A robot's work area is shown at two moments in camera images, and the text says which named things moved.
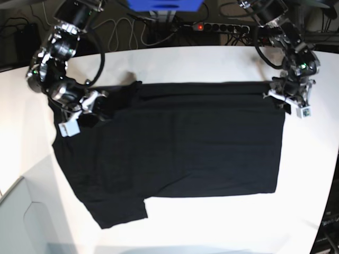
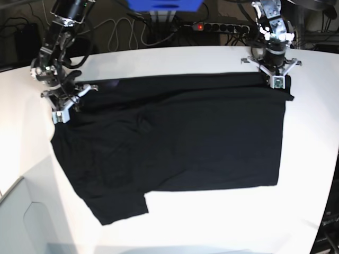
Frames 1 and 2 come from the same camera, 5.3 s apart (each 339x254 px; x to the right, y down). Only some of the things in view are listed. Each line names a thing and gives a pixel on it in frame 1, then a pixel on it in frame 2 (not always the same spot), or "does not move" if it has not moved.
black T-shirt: (166, 139) does not move
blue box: (165, 5) does not move
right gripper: (295, 90) to (274, 73)
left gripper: (94, 102) to (63, 104)
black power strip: (222, 27) does not move
